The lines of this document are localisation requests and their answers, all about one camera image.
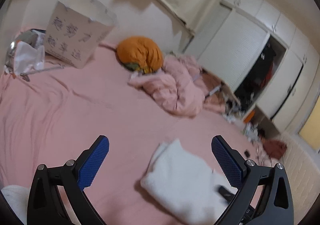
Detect dark red bag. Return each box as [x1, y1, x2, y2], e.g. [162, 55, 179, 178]
[262, 139, 287, 160]

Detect pink quilted blanket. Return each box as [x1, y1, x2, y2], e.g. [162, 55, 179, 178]
[129, 55, 226, 118]

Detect clear plastic bag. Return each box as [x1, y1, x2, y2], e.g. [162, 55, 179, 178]
[4, 29, 46, 75]

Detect paper bag with characters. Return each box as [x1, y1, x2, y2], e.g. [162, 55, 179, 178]
[43, 0, 117, 69]

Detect white louvered wardrobe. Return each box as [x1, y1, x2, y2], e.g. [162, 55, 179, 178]
[185, 0, 319, 132]

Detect small black box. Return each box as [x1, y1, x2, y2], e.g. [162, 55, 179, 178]
[244, 150, 251, 158]

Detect orange round cushion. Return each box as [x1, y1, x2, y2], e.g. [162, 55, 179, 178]
[116, 36, 164, 74]

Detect cream padded headboard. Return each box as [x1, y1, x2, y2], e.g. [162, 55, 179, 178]
[279, 132, 319, 224]

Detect pink bed sheet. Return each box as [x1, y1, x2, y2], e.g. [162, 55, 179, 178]
[1, 47, 256, 224]

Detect person's knee white trousers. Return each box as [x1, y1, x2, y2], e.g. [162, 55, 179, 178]
[1, 185, 30, 224]

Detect white knitted cardigan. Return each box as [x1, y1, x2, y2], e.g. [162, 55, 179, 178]
[140, 139, 237, 224]

